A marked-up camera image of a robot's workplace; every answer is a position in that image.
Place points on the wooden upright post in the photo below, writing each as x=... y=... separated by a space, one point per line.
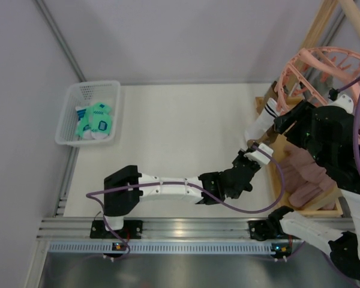
x=319 y=24

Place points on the white plastic basket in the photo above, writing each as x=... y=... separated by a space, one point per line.
x=87 y=94

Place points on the brown sock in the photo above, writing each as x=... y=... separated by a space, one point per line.
x=270 y=135

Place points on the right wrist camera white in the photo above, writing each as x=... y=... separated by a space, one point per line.
x=341 y=100

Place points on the wooden rod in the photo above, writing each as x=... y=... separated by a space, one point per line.
x=352 y=12

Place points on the grey sock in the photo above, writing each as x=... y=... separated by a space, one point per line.
x=322 y=83

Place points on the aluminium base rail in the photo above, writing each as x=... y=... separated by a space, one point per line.
x=162 y=229

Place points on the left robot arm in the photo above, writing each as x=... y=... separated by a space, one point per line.
x=206 y=189

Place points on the green blue patterned sock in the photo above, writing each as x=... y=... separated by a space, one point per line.
x=83 y=129

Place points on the pink round clip hanger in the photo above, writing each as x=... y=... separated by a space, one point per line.
x=312 y=72

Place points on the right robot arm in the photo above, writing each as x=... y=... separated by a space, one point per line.
x=329 y=135

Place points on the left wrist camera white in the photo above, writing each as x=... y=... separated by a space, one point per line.
x=261 y=154

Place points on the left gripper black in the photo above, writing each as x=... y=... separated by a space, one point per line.
x=245 y=160

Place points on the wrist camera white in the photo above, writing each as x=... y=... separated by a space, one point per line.
x=341 y=100
x=261 y=154

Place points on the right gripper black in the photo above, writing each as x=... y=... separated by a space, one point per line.
x=287 y=120

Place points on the white slotted cable duct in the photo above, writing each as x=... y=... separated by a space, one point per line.
x=255 y=248

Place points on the pink fabric pile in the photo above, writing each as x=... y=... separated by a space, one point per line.
x=304 y=179

